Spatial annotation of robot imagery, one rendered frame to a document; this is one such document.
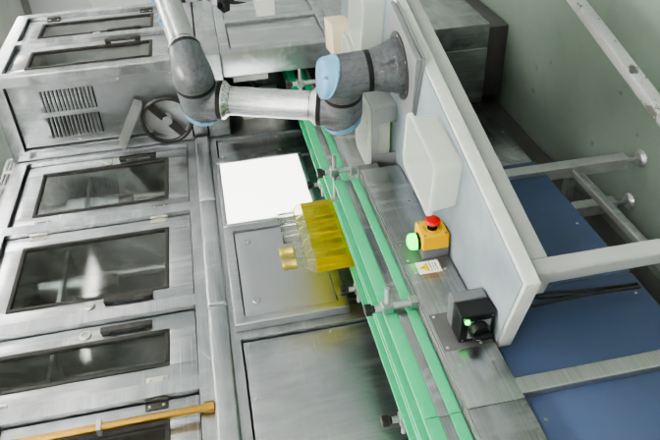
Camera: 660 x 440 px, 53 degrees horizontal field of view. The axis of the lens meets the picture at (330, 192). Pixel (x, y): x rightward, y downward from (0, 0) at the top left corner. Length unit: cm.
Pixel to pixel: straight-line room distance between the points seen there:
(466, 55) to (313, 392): 170
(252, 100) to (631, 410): 123
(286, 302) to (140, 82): 120
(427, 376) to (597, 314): 44
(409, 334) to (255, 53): 153
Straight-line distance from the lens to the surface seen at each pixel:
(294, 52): 276
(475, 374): 146
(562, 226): 191
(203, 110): 196
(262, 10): 227
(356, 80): 180
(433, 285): 164
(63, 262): 241
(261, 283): 207
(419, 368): 148
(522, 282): 134
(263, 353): 192
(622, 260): 149
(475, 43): 297
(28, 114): 291
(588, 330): 163
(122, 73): 276
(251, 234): 226
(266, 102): 193
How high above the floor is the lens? 127
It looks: 8 degrees down
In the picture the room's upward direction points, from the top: 98 degrees counter-clockwise
